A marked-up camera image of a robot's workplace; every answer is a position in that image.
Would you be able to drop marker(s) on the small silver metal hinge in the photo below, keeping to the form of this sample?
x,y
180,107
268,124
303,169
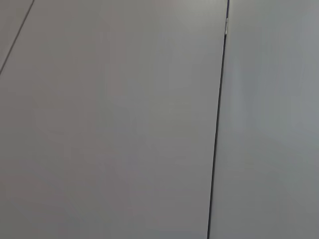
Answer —
x,y
226,26

